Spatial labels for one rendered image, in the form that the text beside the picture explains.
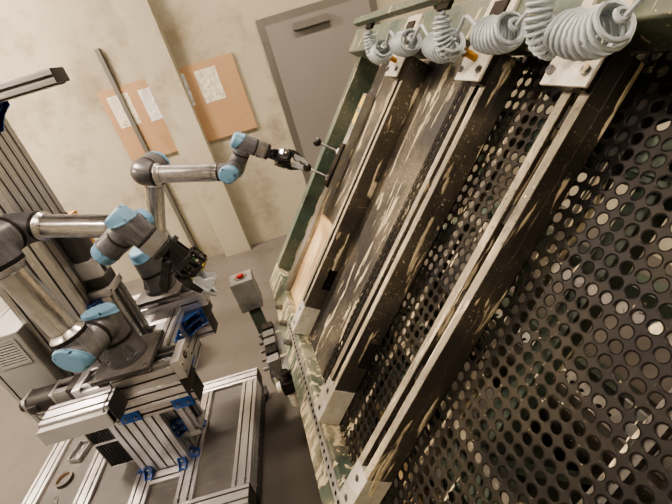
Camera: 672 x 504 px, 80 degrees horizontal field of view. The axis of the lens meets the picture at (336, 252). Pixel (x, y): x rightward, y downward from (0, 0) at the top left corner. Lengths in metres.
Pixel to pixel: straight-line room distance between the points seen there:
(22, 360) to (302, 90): 3.30
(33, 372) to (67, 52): 3.31
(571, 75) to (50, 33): 4.48
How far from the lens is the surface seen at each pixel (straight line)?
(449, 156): 1.00
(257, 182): 4.57
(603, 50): 0.66
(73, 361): 1.58
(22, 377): 2.13
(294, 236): 2.09
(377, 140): 1.41
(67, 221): 1.48
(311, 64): 4.32
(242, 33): 4.37
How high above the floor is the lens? 1.89
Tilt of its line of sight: 28 degrees down
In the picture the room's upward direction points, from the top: 17 degrees counter-clockwise
